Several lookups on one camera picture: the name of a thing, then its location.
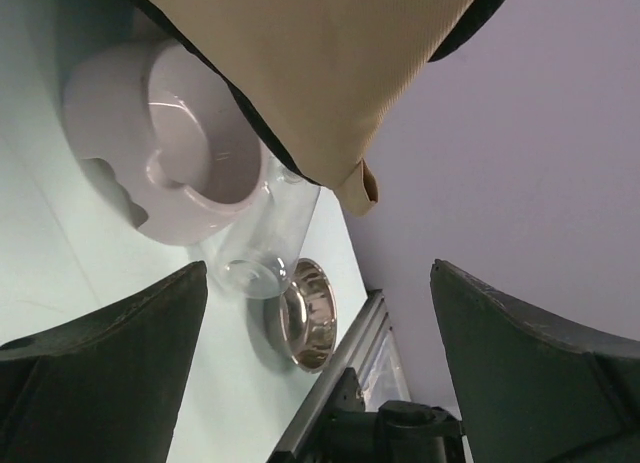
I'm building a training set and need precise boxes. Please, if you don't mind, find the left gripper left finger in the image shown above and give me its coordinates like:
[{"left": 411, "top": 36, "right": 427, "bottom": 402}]
[{"left": 1, "top": 261, "right": 208, "bottom": 462}]

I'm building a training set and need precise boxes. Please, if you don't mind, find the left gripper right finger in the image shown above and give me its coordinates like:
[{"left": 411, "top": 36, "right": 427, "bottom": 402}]
[{"left": 430, "top": 260, "right": 639, "bottom": 462}]

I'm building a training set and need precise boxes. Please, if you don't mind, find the beige pet tent fabric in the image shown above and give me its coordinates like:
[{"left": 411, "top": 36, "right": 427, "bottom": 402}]
[{"left": 131, "top": 0, "right": 506, "bottom": 216}]

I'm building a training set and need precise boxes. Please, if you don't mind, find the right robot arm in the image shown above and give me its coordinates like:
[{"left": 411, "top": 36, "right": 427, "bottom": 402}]
[{"left": 287, "top": 368, "right": 466, "bottom": 463}]

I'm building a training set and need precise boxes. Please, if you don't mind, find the stainless steel pet bowl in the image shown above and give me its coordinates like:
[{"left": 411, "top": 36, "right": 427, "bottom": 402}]
[{"left": 263, "top": 258, "right": 338, "bottom": 374}]

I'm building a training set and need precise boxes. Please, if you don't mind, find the grey double pet feeder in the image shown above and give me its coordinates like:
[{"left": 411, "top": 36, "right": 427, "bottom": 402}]
[{"left": 63, "top": 40, "right": 268, "bottom": 246}]

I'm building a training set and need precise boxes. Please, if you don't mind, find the clear plastic water bottle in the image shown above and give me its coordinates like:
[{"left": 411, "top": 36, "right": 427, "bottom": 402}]
[{"left": 207, "top": 156, "right": 320, "bottom": 300}]

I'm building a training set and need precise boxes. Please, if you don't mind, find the right aluminium frame post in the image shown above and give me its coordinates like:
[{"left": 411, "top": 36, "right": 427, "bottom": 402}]
[{"left": 268, "top": 289, "right": 411, "bottom": 462}]

